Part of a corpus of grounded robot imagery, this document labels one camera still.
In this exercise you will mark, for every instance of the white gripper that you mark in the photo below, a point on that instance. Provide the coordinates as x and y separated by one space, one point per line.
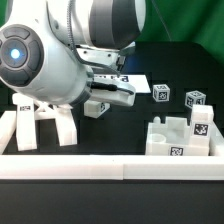
107 85

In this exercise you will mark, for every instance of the white chair seat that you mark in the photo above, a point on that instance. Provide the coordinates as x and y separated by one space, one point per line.
171 138

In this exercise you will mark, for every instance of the white tagged cube near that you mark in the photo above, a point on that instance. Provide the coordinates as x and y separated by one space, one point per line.
161 93

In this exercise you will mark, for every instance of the white tagged cube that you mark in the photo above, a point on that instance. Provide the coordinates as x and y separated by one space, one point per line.
161 93
194 97

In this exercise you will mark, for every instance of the white tagged cube far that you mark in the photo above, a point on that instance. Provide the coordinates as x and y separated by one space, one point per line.
194 97

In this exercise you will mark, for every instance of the white marker base plate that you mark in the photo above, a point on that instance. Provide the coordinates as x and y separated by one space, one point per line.
139 81

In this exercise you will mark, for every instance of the white chair back frame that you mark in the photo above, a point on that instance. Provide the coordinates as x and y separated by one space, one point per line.
29 111

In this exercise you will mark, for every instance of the white front fence rail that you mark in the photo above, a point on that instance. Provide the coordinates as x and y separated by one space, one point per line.
118 167

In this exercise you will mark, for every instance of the white fence rail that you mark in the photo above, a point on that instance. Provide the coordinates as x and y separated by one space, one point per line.
216 142
7 128
118 167

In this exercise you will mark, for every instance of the white left fence rail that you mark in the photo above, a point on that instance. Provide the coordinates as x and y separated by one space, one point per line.
7 128

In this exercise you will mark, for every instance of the white right fence rail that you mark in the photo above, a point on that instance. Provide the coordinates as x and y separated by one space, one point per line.
216 142

